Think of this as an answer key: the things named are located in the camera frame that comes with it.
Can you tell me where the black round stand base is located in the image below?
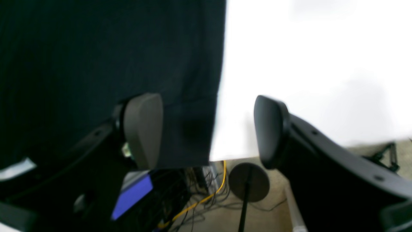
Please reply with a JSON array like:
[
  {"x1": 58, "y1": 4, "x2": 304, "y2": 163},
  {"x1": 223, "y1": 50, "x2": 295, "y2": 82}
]
[{"x1": 229, "y1": 162, "x2": 270, "y2": 202}]

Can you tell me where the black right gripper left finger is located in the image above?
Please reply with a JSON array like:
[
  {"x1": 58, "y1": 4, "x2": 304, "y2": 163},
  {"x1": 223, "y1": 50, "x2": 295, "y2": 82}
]
[{"x1": 1, "y1": 93, "x2": 164, "y2": 232}]

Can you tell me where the blue lit screen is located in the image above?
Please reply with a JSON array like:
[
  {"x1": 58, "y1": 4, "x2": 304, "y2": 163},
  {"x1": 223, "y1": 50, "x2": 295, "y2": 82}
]
[{"x1": 111, "y1": 174, "x2": 153, "y2": 220}]

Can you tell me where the black t-shirt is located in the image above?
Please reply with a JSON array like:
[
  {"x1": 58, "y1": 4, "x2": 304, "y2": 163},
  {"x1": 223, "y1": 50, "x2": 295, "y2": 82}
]
[{"x1": 0, "y1": 0, "x2": 226, "y2": 169}]

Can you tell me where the yellow cable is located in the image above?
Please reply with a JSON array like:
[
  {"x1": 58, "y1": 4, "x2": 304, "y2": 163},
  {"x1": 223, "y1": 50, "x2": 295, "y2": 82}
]
[{"x1": 158, "y1": 160, "x2": 227, "y2": 229}]

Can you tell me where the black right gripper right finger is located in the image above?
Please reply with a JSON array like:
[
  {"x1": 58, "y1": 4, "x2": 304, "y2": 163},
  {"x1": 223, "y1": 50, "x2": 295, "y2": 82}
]
[{"x1": 254, "y1": 95, "x2": 412, "y2": 232}]

